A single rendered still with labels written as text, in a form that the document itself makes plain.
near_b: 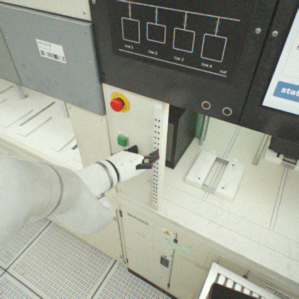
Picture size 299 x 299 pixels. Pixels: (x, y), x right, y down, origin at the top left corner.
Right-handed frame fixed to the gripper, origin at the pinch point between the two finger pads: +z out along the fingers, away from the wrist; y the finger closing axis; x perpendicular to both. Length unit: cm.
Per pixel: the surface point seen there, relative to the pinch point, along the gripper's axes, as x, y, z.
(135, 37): 33.2, 8.9, -7.2
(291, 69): 24.1, 39.7, -0.3
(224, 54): 27.7, 28.3, -2.9
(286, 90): 20.2, 39.0, 0.7
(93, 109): 14.5, -14.8, -6.0
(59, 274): -101, -87, -8
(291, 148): -19, 27, 64
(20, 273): -98, -106, -24
